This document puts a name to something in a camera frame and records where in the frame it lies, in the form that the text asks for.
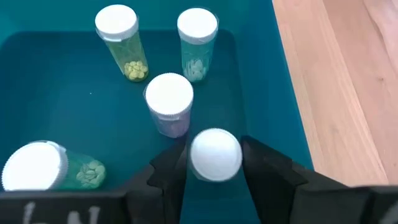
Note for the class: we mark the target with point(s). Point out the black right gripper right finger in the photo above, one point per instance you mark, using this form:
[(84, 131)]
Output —
[(270, 180)]

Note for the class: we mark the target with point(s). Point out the white ball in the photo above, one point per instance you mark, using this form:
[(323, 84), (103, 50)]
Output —
[(116, 21), (197, 26), (169, 95), (31, 166)]

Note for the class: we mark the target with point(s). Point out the dark blue plastic bin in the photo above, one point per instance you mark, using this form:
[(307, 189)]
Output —
[(77, 102)]

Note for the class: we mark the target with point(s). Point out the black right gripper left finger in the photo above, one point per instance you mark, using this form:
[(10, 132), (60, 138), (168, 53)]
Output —
[(172, 186)]

